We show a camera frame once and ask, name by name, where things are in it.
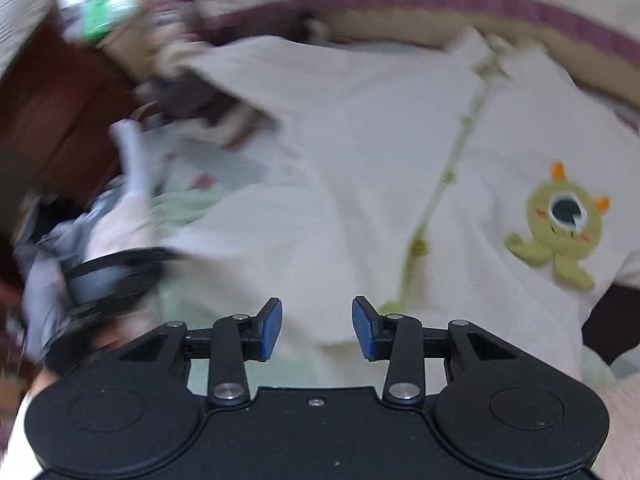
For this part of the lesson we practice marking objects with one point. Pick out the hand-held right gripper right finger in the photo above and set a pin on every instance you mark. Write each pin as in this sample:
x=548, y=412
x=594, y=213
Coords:
x=362, y=332

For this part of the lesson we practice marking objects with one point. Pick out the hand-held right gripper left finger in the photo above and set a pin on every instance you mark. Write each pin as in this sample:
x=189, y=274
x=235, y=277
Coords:
x=270, y=332

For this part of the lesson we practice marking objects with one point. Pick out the white monster-patch baby top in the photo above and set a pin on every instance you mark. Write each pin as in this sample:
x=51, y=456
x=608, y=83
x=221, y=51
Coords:
x=350, y=185

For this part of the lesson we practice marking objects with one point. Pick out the grey cloth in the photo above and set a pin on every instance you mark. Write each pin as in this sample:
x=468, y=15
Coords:
x=45, y=280

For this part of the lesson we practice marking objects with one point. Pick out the pale green cloth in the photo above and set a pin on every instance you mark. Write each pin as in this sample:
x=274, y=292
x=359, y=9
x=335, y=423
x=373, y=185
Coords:
x=180, y=210

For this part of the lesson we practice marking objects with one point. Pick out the white crumpled cloth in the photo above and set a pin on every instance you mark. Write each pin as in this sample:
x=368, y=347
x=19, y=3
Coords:
x=132, y=160

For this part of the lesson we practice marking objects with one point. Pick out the brown wooden cabinet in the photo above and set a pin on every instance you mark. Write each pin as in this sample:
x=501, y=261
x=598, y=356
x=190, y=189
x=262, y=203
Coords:
x=50, y=110

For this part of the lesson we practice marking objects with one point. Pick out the dark brown ribbed garment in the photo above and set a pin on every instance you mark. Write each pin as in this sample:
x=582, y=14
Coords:
x=195, y=100

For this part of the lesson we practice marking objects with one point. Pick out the cardboard box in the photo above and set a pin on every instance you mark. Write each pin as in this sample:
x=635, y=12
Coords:
x=125, y=50

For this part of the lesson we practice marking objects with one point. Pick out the dark cloth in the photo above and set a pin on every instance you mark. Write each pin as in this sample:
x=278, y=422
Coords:
x=612, y=320

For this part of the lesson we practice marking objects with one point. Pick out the green plastic packet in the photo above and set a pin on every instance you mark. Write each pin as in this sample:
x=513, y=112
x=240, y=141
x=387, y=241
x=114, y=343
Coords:
x=100, y=15

